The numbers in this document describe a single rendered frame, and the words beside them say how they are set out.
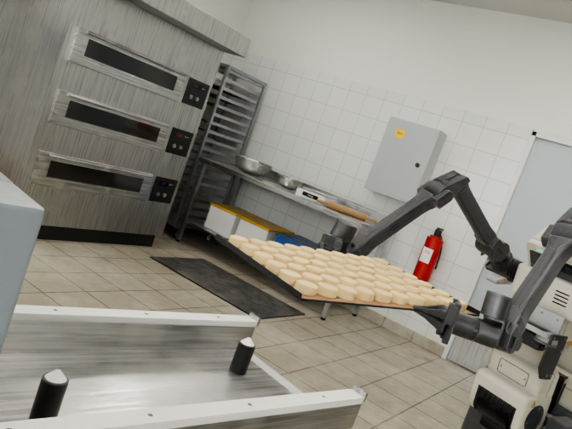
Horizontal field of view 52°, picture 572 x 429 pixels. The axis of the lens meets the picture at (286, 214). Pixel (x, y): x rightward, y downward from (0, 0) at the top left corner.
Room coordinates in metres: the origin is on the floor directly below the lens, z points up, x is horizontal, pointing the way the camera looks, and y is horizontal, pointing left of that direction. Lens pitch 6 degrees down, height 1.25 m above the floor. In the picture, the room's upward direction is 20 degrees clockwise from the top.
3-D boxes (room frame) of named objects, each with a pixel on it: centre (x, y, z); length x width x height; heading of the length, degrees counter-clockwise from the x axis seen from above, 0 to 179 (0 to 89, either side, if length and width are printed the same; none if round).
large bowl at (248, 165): (5.82, 0.48, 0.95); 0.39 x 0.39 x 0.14
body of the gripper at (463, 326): (1.36, -0.48, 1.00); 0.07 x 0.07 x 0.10; 82
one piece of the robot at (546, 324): (2.03, -0.93, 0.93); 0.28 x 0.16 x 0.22; 36
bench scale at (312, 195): (5.37, -0.21, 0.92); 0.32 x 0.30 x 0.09; 155
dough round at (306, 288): (1.22, -0.09, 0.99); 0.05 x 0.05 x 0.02
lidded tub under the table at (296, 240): (5.39, -0.25, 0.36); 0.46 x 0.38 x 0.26; 150
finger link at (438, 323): (1.37, -0.41, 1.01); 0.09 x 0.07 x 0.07; 82
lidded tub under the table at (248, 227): (5.63, 0.13, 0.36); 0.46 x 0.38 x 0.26; 148
